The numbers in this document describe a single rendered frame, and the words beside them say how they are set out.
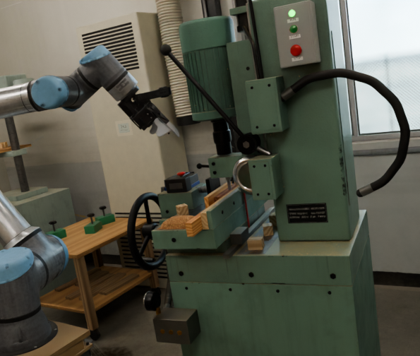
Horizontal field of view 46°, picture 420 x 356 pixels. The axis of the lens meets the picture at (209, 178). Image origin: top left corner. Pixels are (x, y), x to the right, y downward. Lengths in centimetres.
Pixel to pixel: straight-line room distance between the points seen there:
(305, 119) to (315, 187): 20
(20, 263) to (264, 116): 83
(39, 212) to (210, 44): 247
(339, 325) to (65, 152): 307
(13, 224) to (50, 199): 205
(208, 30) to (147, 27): 167
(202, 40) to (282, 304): 82
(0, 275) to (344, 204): 102
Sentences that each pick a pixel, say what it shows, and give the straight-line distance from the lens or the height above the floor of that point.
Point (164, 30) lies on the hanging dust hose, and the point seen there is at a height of 167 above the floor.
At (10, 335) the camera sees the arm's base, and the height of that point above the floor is 67.
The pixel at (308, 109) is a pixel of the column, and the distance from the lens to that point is 145.
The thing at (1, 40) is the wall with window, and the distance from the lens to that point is 455.
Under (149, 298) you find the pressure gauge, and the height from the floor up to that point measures 68.
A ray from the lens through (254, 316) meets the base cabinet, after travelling 157.
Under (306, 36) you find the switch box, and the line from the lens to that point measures 138.
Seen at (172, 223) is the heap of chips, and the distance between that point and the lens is 151.
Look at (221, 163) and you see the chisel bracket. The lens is 164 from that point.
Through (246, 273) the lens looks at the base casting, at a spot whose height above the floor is 74.
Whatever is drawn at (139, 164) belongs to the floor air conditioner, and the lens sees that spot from 328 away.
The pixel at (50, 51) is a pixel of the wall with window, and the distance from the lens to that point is 412.
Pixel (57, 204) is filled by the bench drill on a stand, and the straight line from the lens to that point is 386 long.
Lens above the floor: 131
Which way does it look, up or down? 11 degrees down
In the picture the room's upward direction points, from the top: 9 degrees counter-clockwise
